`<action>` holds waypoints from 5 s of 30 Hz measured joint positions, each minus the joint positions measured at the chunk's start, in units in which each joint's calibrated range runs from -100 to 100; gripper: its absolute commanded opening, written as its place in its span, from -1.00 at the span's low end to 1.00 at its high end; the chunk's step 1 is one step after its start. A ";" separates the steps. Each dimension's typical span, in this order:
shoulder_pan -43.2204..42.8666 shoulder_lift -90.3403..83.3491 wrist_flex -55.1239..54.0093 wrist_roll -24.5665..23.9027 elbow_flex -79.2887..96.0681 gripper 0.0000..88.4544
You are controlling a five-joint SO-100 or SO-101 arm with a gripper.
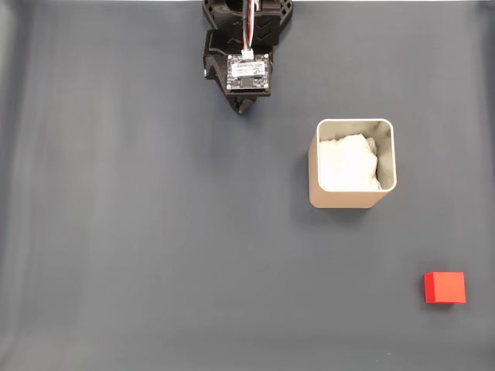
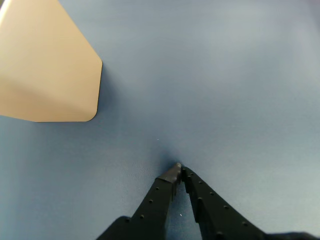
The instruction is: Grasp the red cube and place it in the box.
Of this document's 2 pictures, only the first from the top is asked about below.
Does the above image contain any red cube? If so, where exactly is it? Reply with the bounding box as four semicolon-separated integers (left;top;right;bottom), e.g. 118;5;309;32
423;271;467;305

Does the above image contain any beige square box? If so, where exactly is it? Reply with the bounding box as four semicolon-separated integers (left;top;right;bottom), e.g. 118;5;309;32
308;117;398;210

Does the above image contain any white crumpled tissue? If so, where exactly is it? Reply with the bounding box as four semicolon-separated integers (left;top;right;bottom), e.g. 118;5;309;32
319;133;384;191

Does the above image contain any camera circuit board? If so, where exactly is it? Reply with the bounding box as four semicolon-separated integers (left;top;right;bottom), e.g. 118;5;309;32
226;53;271;95

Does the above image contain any red white servo cable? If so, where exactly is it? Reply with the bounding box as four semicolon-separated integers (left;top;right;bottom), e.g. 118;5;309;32
242;0;257;61

